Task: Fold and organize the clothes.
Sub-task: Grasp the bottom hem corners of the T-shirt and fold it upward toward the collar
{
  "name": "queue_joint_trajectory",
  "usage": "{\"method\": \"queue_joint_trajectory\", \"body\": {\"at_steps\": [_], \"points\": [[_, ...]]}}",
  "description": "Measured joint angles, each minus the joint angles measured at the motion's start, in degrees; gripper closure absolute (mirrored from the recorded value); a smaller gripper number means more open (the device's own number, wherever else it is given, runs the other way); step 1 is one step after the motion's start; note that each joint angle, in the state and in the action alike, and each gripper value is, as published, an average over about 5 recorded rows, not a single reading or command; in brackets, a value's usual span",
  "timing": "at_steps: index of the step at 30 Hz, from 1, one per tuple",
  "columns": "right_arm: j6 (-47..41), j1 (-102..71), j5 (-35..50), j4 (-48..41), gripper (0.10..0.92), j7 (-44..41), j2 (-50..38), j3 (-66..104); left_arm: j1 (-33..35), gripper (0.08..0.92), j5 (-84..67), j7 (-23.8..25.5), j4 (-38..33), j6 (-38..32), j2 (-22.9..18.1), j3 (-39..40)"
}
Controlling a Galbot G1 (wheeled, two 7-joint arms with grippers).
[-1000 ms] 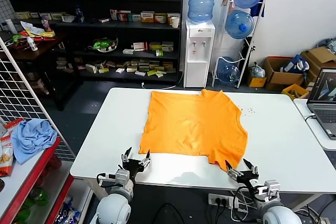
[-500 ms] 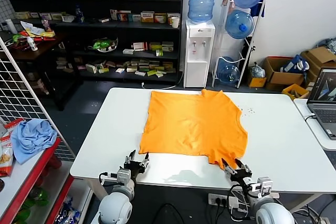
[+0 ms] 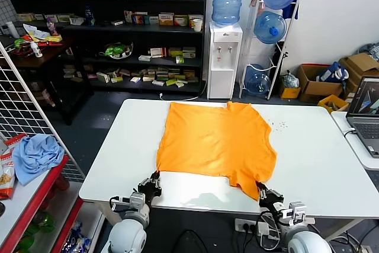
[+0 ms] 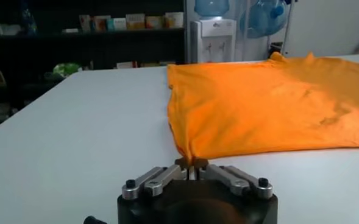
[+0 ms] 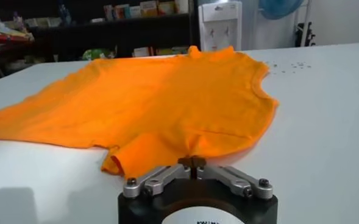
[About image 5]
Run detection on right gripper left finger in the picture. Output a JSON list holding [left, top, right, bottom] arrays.
[[123, 156, 196, 199]]

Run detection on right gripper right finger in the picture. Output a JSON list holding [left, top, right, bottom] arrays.
[[194, 156, 274, 200]]

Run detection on orange t-shirt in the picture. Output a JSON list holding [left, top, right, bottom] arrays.
[[0, 45, 280, 180]]

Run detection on red white medicine box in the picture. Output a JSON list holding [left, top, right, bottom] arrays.
[[132, 46, 154, 58]]

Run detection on bowl of green fruit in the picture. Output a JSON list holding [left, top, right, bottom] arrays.
[[82, 47, 118, 61]]

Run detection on black shelf unit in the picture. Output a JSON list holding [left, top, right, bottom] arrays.
[[29, 0, 202, 61]]

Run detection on white water dispenser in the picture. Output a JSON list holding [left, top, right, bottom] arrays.
[[197, 1, 243, 52]]

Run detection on yellow orange medicine box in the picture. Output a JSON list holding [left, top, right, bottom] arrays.
[[139, 0, 158, 18]]

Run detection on white paper cup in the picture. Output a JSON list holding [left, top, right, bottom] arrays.
[[175, 0, 190, 15]]

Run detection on blue capped water jug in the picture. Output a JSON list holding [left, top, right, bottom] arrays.
[[258, 0, 305, 21]]

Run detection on blue drink bottle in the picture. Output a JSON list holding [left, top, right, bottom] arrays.
[[57, 2, 73, 26]]

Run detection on dark wooden table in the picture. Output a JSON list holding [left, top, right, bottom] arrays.
[[0, 38, 60, 83]]

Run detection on yellow white paper pile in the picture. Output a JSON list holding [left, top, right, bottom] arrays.
[[0, 15, 35, 51]]

